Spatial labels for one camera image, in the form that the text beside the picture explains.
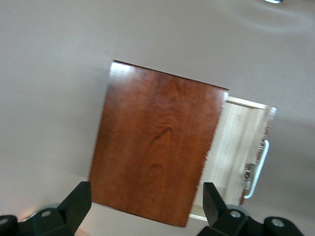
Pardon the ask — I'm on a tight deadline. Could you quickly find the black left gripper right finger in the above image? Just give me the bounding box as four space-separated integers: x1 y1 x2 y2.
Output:
199 182 265 236

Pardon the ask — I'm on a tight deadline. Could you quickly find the dark red wooden cabinet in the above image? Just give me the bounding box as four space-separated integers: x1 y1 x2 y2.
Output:
88 59 230 228

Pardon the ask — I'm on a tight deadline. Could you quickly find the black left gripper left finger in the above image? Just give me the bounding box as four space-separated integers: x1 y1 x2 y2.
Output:
18 181 92 236

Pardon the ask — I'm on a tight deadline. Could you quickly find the light wood drawer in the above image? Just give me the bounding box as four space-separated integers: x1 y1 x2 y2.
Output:
188 96 278 222

